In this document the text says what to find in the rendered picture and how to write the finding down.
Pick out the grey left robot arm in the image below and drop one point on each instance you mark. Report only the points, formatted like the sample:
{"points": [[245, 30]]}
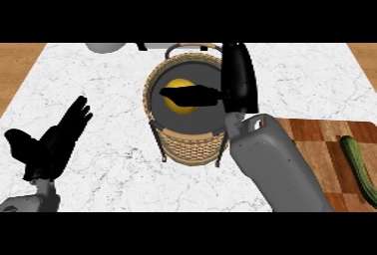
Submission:
{"points": [[41, 199]]}

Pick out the brown wooden cutting board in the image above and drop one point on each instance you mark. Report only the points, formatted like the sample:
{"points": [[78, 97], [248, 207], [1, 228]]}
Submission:
{"points": [[313, 139]]}

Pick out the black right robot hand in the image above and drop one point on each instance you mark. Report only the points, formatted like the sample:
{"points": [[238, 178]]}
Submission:
{"points": [[239, 79]]}

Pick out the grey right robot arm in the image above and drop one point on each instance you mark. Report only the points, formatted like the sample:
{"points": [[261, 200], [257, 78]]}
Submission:
{"points": [[279, 166]]}

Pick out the wicker tiered basket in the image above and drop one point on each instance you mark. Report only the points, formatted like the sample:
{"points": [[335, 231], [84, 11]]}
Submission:
{"points": [[190, 149]]}

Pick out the green cucumber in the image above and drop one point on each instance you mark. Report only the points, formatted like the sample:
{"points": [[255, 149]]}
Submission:
{"points": [[354, 159]]}

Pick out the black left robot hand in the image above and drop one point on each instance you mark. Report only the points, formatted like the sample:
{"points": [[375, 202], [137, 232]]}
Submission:
{"points": [[51, 149]]}

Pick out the yellow lemon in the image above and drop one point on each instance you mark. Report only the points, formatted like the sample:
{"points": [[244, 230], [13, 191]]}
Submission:
{"points": [[177, 83]]}

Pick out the grey bowl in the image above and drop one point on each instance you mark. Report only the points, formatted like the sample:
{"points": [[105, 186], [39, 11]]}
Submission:
{"points": [[103, 47]]}

